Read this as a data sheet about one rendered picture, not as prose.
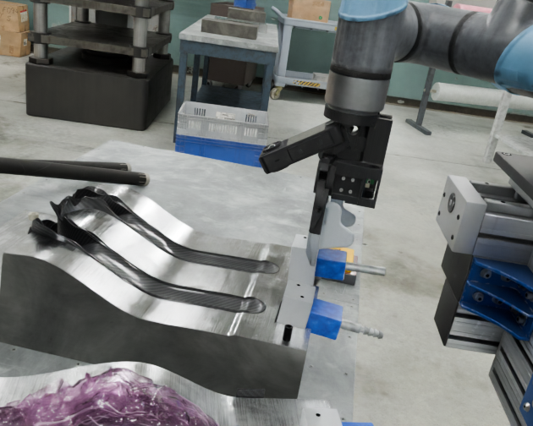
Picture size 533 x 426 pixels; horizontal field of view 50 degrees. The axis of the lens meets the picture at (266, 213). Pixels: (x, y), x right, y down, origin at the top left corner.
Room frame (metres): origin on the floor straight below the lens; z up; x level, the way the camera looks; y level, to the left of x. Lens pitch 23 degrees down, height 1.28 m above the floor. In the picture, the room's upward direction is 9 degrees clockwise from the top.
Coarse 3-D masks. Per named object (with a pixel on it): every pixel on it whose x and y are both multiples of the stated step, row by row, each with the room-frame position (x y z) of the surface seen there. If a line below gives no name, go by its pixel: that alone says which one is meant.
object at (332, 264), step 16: (304, 240) 0.73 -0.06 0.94; (304, 256) 0.70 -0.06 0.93; (320, 256) 0.71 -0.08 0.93; (336, 256) 0.72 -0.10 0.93; (288, 272) 0.70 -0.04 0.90; (304, 272) 0.70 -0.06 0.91; (320, 272) 0.70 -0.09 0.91; (336, 272) 0.70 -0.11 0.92; (368, 272) 0.71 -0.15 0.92; (384, 272) 0.71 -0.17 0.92
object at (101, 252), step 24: (96, 192) 0.78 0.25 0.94; (120, 216) 0.77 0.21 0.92; (72, 240) 0.63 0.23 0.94; (96, 240) 0.67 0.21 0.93; (168, 240) 0.77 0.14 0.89; (120, 264) 0.66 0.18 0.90; (216, 264) 0.74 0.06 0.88; (240, 264) 0.75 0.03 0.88; (264, 264) 0.75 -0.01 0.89; (144, 288) 0.64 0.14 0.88; (168, 288) 0.65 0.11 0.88; (192, 288) 0.65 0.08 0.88; (240, 312) 0.61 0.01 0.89
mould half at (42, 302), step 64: (128, 192) 0.83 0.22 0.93; (0, 256) 0.70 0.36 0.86; (64, 256) 0.61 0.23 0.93; (128, 256) 0.67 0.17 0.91; (256, 256) 0.77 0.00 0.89; (0, 320) 0.59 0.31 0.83; (64, 320) 0.58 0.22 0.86; (128, 320) 0.57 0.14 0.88; (192, 320) 0.58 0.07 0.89; (256, 320) 0.59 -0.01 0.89; (256, 384) 0.55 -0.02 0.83
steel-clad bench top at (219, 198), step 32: (96, 160) 1.32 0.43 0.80; (128, 160) 1.35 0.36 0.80; (160, 160) 1.39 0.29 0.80; (192, 160) 1.43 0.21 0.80; (32, 192) 1.07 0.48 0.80; (64, 192) 1.10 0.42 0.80; (160, 192) 1.18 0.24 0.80; (192, 192) 1.20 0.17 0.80; (224, 192) 1.24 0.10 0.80; (256, 192) 1.27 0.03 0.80; (288, 192) 1.30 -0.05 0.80; (0, 224) 0.91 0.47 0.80; (192, 224) 1.03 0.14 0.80; (224, 224) 1.06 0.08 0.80; (256, 224) 1.08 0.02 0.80; (288, 224) 1.11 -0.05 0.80; (320, 288) 0.86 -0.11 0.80; (352, 288) 0.87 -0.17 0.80; (352, 320) 0.77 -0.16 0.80; (0, 352) 0.57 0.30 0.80; (32, 352) 0.58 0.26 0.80; (320, 352) 0.67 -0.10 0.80; (352, 352) 0.69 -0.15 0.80; (320, 384) 0.61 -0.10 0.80; (352, 384) 0.62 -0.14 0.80; (352, 416) 0.56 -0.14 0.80
